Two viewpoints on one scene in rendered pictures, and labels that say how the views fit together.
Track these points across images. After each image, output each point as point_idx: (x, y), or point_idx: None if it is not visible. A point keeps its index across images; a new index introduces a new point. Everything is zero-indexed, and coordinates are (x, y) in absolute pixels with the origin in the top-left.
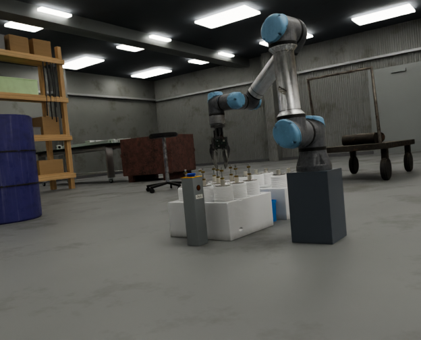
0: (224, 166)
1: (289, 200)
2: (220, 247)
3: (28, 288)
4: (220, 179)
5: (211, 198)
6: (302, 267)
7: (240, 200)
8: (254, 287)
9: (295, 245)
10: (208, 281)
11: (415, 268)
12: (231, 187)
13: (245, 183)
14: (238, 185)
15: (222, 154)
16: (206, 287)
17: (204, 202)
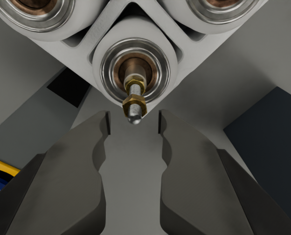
0: (158, 114)
1: (255, 179)
2: (118, 120)
3: None
4: (124, 85)
5: (87, 25)
6: None
7: (185, 75)
8: (139, 227)
9: (218, 143)
10: (107, 214)
11: None
12: (168, 93)
13: (261, 2)
14: (212, 33)
15: (161, 181)
16: (106, 222)
17: (73, 121)
